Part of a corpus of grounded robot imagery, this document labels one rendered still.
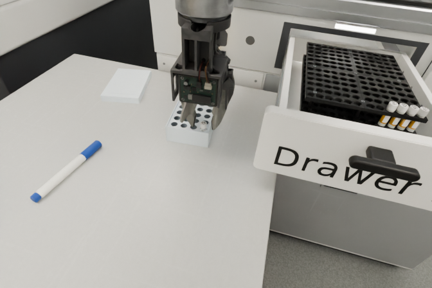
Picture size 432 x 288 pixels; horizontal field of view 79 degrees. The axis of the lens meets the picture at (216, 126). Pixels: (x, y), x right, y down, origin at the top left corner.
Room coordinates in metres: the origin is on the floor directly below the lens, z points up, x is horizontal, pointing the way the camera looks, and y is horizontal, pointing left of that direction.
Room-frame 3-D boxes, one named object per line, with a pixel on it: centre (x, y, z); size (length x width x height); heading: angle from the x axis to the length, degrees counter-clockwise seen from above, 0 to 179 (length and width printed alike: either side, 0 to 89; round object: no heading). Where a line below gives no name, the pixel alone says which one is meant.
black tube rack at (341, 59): (0.44, -0.25, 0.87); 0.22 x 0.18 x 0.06; 167
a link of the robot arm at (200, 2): (0.36, 0.02, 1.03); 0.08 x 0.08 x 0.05
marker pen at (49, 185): (0.28, 0.24, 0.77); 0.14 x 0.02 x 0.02; 158
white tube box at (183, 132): (0.43, 0.05, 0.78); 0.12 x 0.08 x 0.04; 173
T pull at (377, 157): (0.22, -0.20, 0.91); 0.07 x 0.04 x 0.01; 77
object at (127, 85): (0.55, 0.22, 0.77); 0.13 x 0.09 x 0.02; 0
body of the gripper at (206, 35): (0.35, 0.03, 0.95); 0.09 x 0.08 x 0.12; 173
